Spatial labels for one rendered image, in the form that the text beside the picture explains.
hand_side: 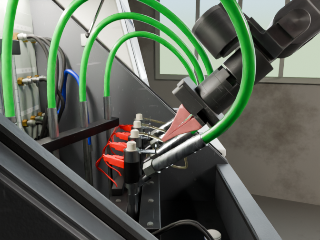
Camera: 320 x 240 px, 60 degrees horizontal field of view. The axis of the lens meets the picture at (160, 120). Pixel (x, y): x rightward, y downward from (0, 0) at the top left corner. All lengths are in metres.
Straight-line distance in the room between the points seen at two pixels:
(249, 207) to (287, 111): 2.00
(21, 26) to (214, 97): 0.51
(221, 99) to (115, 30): 0.47
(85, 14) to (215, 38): 0.49
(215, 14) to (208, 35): 0.03
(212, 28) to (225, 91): 0.09
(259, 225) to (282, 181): 2.19
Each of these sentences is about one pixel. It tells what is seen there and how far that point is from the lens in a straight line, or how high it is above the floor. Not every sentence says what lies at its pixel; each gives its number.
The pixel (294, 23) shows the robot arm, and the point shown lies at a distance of 0.43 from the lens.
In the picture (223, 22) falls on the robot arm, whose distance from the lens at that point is 0.43.
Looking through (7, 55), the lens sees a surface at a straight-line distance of 0.50.
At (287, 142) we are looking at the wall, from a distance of 2.65.
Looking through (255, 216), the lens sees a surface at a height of 0.95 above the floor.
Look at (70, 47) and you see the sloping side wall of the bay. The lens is 0.80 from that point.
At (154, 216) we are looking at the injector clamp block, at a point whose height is 0.98.
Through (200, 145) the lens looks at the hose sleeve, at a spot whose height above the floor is 1.15.
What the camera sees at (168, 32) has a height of 1.31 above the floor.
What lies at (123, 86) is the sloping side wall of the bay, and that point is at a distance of 0.77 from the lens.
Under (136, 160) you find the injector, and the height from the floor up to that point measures 1.08.
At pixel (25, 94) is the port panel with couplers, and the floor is 1.17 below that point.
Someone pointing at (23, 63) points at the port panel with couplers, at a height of 1.24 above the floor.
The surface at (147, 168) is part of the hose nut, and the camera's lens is 0.38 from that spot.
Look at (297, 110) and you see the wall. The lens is 2.59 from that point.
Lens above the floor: 1.26
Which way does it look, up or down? 13 degrees down
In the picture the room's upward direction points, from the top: straight up
